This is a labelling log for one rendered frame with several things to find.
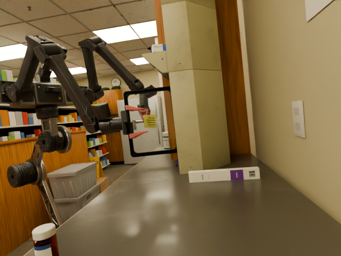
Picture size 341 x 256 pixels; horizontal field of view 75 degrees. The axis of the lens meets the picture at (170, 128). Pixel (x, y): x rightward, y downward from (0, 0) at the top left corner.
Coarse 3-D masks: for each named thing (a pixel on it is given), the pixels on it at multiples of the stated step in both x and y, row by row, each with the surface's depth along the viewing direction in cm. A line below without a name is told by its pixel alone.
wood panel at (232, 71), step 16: (160, 0) 136; (224, 0) 131; (160, 16) 136; (224, 16) 131; (160, 32) 137; (224, 32) 132; (224, 48) 133; (240, 48) 131; (224, 64) 133; (240, 64) 132; (224, 80) 134; (240, 80) 133; (224, 96) 134; (240, 96) 133; (240, 112) 134; (240, 128) 134; (240, 144) 135
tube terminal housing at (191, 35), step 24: (168, 24) 100; (192, 24) 100; (216, 24) 110; (168, 48) 100; (192, 48) 100; (216, 48) 109; (192, 72) 100; (216, 72) 109; (192, 96) 100; (216, 96) 109; (192, 120) 101; (216, 120) 108; (192, 144) 102; (216, 144) 108; (192, 168) 103
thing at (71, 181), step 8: (64, 168) 311; (72, 168) 304; (80, 168) 298; (88, 168) 308; (48, 176) 281; (56, 176) 279; (64, 176) 279; (72, 176) 278; (80, 176) 289; (88, 176) 309; (56, 184) 282; (64, 184) 281; (72, 184) 280; (80, 184) 288; (88, 184) 309; (56, 192) 284; (64, 192) 283; (72, 192) 281; (80, 192) 288
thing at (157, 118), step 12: (132, 96) 133; (144, 96) 133; (156, 96) 132; (168, 96) 132; (156, 108) 133; (168, 108) 133; (132, 120) 134; (144, 120) 134; (156, 120) 133; (168, 120) 133; (156, 132) 134; (168, 132) 133; (144, 144) 134; (156, 144) 134; (168, 144) 134
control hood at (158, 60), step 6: (144, 54) 102; (150, 54) 102; (156, 54) 101; (162, 54) 101; (150, 60) 102; (156, 60) 101; (162, 60) 101; (156, 66) 102; (162, 66) 101; (162, 72) 102; (168, 72) 102; (168, 78) 117
